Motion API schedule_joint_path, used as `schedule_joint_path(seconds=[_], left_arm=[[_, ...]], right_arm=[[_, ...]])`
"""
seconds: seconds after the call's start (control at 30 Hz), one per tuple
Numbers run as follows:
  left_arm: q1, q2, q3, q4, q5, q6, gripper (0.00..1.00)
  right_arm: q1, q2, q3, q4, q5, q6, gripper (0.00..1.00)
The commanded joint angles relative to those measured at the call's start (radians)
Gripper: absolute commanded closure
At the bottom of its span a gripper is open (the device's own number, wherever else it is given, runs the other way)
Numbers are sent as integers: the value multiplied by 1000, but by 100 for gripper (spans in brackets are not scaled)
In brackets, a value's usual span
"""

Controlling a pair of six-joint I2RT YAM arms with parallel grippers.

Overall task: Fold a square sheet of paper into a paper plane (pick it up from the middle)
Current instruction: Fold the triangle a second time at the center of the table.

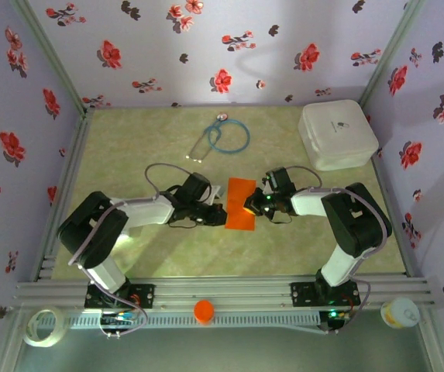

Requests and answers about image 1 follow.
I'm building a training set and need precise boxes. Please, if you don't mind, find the orange cloth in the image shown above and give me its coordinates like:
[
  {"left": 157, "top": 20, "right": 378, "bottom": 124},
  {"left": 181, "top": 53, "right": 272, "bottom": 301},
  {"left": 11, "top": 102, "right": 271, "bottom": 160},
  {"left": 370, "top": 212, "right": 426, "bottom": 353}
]
[{"left": 224, "top": 177, "right": 257, "bottom": 232}]

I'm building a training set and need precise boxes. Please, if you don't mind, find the blue stethoscope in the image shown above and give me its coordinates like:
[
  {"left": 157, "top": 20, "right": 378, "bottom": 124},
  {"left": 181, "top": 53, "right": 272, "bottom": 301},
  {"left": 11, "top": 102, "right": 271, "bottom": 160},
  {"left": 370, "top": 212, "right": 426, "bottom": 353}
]
[{"left": 185, "top": 112, "right": 251, "bottom": 161}]

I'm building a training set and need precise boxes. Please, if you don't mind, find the white plastic box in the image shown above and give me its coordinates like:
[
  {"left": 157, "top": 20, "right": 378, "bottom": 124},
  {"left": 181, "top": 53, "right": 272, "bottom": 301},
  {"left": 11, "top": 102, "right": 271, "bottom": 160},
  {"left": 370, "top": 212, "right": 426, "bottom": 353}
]
[{"left": 297, "top": 99, "right": 380, "bottom": 172}]

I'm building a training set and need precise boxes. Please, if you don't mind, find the orange round cap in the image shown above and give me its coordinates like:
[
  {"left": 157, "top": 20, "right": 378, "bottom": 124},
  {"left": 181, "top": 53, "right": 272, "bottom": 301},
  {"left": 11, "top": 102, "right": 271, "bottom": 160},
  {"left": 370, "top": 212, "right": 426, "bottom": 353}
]
[{"left": 193, "top": 299, "right": 215, "bottom": 326}]

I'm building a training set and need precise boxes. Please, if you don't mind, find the small circuit board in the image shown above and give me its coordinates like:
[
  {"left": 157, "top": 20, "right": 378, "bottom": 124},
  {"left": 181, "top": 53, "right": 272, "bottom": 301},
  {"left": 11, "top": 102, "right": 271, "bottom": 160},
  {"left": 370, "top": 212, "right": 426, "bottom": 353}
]
[
  {"left": 99, "top": 312, "right": 139, "bottom": 329},
  {"left": 320, "top": 308, "right": 353, "bottom": 332}
]

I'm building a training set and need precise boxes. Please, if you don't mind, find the white jar with yellow label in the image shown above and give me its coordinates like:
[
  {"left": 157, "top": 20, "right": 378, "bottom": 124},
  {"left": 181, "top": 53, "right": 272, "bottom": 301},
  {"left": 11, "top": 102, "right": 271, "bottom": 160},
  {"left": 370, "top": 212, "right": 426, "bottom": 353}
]
[{"left": 380, "top": 297, "right": 421, "bottom": 329}]

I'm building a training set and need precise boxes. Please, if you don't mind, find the clear tape roll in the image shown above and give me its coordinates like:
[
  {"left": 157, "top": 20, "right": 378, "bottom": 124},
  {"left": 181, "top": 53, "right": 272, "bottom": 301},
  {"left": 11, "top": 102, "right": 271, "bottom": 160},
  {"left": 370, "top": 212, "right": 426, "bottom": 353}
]
[{"left": 22, "top": 306, "right": 70, "bottom": 349}]

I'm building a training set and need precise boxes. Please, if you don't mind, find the lilac right arm cable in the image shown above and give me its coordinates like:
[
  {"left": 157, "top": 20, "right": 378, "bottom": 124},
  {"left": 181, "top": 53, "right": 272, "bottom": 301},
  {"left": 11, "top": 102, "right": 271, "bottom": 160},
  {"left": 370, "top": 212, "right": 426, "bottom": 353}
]
[{"left": 283, "top": 165, "right": 387, "bottom": 335}]

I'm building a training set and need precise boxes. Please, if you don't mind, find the lilac arm cable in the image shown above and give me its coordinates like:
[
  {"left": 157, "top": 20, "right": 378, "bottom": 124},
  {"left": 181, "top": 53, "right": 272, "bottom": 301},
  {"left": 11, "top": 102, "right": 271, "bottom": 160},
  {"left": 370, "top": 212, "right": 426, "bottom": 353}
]
[
  {"left": 67, "top": 163, "right": 191, "bottom": 338},
  {"left": 283, "top": 165, "right": 387, "bottom": 335}
]

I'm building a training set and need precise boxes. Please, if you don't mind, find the lilac left arm cable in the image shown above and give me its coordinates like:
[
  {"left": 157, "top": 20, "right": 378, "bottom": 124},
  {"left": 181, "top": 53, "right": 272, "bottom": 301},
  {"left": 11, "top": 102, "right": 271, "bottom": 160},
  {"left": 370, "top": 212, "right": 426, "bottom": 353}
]
[{"left": 67, "top": 163, "right": 191, "bottom": 338}]

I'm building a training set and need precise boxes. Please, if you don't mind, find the long aluminium frame rail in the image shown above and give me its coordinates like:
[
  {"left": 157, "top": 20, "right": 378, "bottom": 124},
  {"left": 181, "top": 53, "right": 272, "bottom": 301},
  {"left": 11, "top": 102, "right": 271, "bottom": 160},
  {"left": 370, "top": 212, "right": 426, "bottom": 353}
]
[{"left": 12, "top": 275, "right": 438, "bottom": 311}]

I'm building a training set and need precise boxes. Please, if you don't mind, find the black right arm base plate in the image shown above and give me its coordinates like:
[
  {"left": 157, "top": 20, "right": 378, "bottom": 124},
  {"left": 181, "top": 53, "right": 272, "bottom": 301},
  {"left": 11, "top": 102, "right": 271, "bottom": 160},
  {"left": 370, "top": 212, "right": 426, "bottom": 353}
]
[{"left": 290, "top": 281, "right": 361, "bottom": 307}]

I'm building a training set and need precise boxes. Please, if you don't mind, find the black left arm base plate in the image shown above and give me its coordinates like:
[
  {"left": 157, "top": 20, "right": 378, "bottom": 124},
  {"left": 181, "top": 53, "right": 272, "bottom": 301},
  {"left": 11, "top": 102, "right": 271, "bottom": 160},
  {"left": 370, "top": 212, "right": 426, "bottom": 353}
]
[{"left": 84, "top": 281, "right": 156, "bottom": 310}]

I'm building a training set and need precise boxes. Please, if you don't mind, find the white slotted cable duct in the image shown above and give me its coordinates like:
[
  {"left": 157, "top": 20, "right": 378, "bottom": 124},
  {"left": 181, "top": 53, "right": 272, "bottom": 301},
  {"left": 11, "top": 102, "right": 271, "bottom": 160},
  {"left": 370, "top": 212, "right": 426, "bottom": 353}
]
[{"left": 35, "top": 309, "right": 322, "bottom": 330}]

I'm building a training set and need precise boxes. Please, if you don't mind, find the aluminium side rail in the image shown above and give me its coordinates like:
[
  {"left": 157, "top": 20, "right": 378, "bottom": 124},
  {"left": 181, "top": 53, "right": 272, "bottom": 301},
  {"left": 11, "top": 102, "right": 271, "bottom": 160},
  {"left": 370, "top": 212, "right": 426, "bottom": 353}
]
[
  {"left": 31, "top": 109, "right": 95, "bottom": 281},
  {"left": 370, "top": 154, "right": 416, "bottom": 278}
]

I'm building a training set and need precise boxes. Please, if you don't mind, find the aluminium frame corner post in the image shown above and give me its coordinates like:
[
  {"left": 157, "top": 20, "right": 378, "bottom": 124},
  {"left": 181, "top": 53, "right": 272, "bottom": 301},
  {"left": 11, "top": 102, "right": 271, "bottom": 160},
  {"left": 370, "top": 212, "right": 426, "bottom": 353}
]
[
  {"left": 10, "top": 0, "right": 93, "bottom": 117},
  {"left": 359, "top": 0, "right": 427, "bottom": 113}
]

